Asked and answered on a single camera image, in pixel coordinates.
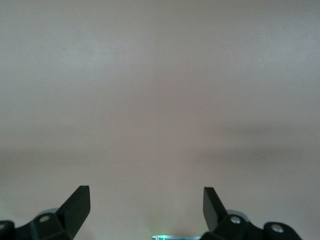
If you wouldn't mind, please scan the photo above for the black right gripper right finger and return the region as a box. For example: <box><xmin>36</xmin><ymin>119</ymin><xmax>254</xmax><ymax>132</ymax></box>
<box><xmin>200</xmin><ymin>187</ymin><xmax>301</xmax><ymax>240</ymax></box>

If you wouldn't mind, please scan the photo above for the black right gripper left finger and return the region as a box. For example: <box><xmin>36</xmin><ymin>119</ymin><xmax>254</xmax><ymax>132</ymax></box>
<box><xmin>0</xmin><ymin>185</ymin><xmax>91</xmax><ymax>240</ymax></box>

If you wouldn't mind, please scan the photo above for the brown table cover sheet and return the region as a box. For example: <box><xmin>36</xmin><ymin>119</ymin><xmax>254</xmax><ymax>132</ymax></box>
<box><xmin>0</xmin><ymin>0</ymin><xmax>320</xmax><ymax>240</ymax></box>

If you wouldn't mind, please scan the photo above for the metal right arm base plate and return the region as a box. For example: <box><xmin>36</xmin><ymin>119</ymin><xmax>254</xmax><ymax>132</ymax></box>
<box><xmin>151</xmin><ymin>234</ymin><xmax>202</xmax><ymax>240</ymax></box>

